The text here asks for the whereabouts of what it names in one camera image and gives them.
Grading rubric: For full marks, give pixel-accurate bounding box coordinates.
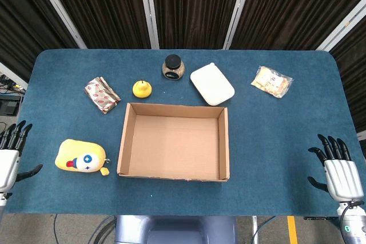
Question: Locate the blue felt table cloth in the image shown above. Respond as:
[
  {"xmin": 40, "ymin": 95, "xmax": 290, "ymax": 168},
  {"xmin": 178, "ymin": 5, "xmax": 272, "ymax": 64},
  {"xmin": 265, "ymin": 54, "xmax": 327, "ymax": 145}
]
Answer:
[{"xmin": 4, "ymin": 49, "xmax": 361, "ymax": 217}]

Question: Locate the glass jar black lid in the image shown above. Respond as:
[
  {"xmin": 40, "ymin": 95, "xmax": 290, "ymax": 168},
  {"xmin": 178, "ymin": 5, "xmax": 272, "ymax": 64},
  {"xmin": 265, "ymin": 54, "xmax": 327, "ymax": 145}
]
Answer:
[{"xmin": 162, "ymin": 54, "xmax": 186, "ymax": 81}]

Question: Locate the clear bag of biscuits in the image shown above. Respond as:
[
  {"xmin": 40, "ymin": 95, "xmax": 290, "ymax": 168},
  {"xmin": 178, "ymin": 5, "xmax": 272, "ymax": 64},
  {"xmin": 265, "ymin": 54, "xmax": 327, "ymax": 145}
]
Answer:
[{"xmin": 250, "ymin": 65, "xmax": 295, "ymax": 98}]

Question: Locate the yellow pear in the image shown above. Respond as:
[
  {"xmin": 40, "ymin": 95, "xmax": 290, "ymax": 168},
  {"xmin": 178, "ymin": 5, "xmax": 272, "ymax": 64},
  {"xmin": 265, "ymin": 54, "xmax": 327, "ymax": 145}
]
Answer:
[{"xmin": 132, "ymin": 80, "xmax": 153, "ymax": 99}]

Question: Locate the white lidded plastic container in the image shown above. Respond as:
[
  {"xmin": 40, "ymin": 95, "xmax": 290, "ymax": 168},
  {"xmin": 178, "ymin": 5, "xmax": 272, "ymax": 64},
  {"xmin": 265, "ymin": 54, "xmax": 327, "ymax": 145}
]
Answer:
[{"xmin": 190, "ymin": 62, "xmax": 236, "ymax": 106}]

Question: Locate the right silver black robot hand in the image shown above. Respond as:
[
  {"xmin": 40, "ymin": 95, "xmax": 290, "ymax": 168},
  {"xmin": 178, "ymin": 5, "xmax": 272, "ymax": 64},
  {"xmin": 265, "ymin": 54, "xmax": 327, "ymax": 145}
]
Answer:
[{"xmin": 307, "ymin": 134, "xmax": 363, "ymax": 203}]

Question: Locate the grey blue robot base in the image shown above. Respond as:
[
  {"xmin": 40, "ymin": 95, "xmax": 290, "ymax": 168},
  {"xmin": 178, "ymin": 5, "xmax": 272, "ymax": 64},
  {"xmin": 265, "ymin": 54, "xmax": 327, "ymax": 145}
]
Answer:
[{"xmin": 114, "ymin": 214, "xmax": 238, "ymax": 244}]

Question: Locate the metal table leg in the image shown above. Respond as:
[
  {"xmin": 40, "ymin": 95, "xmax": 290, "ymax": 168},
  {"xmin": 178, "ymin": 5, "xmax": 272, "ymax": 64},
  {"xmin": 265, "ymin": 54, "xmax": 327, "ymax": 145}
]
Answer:
[{"xmin": 250, "ymin": 215, "xmax": 260, "ymax": 244}]

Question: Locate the dark grey plastic tray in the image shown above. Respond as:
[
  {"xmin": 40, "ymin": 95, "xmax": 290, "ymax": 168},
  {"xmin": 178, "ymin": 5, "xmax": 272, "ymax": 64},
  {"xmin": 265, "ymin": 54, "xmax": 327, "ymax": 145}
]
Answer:
[{"xmin": 0, "ymin": 95, "xmax": 22, "ymax": 118}]

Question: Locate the dark brown curtain panel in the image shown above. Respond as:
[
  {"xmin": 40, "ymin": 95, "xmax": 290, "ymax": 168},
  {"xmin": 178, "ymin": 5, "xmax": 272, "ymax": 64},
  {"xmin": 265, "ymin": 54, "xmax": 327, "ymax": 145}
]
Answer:
[
  {"xmin": 42, "ymin": 0, "xmax": 152, "ymax": 50},
  {"xmin": 150, "ymin": 0, "xmax": 245, "ymax": 50},
  {"xmin": 230, "ymin": 0, "xmax": 366, "ymax": 50},
  {"xmin": 328, "ymin": 19, "xmax": 366, "ymax": 133},
  {"xmin": 0, "ymin": 0, "xmax": 79, "ymax": 76}
]

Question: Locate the silver red snack packet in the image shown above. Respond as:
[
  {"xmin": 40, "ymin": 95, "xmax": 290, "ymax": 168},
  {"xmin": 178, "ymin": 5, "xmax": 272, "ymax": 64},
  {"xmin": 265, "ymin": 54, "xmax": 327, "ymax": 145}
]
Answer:
[{"xmin": 83, "ymin": 76, "xmax": 121, "ymax": 115}]

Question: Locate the yellow plush toy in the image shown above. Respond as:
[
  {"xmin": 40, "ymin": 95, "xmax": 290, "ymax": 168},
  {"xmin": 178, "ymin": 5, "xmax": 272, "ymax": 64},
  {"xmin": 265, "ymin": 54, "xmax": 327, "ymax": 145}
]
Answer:
[{"xmin": 54, "ymin": 138, "xmax": 111, "ymax": 177}]

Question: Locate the white frame post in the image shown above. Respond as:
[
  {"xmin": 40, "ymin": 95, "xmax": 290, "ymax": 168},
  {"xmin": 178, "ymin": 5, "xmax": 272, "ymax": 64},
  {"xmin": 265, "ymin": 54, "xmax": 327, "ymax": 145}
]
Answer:
[
  {"xmin": 0, "ymin": 62, "xmax": 29, "ymax": 90},
  {"xmin": 222, "ymin": 0, "xmax": 256, "ymax": 50},
  {"xmin": 316, "ymin": 0, "xmax": 366, "ymax": 52},
  {"xmin": 137, "ymin": 0, "xmax": 160, "ymax": 50},
  {"xmin": 30, "ymin": 0, "xmax": 87, "ymax": 49}
]

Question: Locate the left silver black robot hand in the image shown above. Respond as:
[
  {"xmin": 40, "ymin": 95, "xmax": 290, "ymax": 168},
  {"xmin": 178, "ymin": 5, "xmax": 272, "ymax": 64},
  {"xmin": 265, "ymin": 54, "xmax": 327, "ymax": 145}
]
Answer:
[{"xmin": 0, "ymin": 120, "xmax": 43, "ymax": 195}]

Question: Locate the bundle of floor cables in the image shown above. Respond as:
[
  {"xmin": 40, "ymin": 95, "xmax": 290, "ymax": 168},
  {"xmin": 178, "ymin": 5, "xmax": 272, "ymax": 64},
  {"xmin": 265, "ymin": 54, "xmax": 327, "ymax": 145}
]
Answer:
[{"xmin": 0, "ymin": 74, "xmax": 26, "ymax": 95}]

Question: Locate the grey floor cable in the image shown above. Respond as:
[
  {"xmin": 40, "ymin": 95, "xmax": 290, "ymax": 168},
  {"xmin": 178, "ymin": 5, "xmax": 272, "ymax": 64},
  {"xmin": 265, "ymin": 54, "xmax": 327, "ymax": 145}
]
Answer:
[{"xmin": 85, "ymin": 215, "xmax": 117, "ymax": 244}]

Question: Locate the open cardboard box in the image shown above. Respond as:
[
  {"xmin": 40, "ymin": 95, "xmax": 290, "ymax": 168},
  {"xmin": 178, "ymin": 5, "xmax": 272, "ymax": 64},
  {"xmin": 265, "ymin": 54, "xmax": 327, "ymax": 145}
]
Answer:
[{"xmin": 116, "ymin": 102, "xmax": 230, "ymax": 183}]

